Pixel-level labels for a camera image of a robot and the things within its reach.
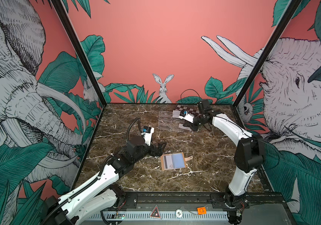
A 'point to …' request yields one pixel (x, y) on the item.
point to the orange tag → (202, 210)
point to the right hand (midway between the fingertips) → (184, 121)
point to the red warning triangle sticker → (155, 213)
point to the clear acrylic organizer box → (166, 121)
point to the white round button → (179, 213)
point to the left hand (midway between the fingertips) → (160, 139)
